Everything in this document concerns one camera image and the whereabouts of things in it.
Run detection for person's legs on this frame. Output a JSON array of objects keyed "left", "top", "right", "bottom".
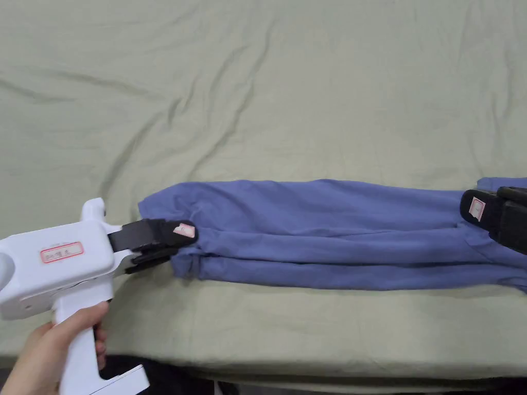
[{"left": 98, "top": 353, "right": 231, "bottom": 395}]

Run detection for blue garment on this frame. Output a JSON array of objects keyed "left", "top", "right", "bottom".
[{"left": 137, "top": 176, "right": 527, "bottom": 295}]

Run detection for person's left hand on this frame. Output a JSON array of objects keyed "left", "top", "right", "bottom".
[{"left": 0, "top": 302, "right": 110, "bottom": 395}]

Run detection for bed with pale green sheet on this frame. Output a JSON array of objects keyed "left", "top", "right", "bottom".
[{"left": 0, "top": 0, "right": 527, "bottom": 391}]

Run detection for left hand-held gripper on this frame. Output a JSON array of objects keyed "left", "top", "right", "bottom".
[{"left": 0, "top": 197, "right": 200, "bottom": 395}]

